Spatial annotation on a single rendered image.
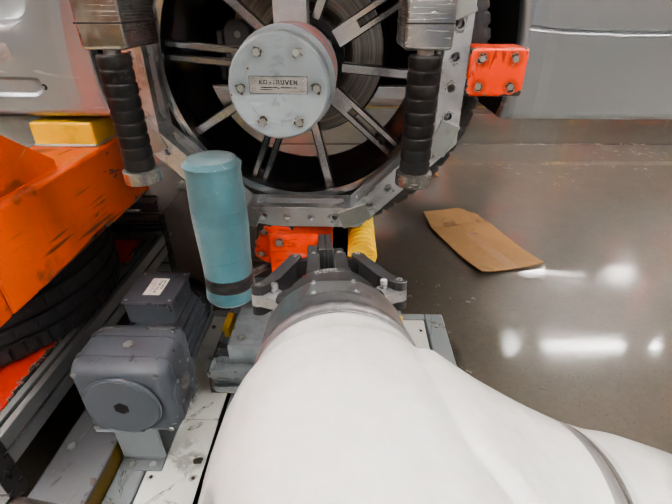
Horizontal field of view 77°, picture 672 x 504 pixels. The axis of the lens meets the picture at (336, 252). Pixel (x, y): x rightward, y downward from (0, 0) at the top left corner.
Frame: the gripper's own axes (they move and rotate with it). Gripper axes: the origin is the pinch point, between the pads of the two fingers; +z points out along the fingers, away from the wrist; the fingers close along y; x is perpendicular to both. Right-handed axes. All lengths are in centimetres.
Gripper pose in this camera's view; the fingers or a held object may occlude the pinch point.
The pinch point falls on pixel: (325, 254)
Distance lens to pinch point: 46.6
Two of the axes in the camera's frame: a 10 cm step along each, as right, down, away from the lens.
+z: -0.5, -2.7, 9.6
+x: 0.1, 9.6, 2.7
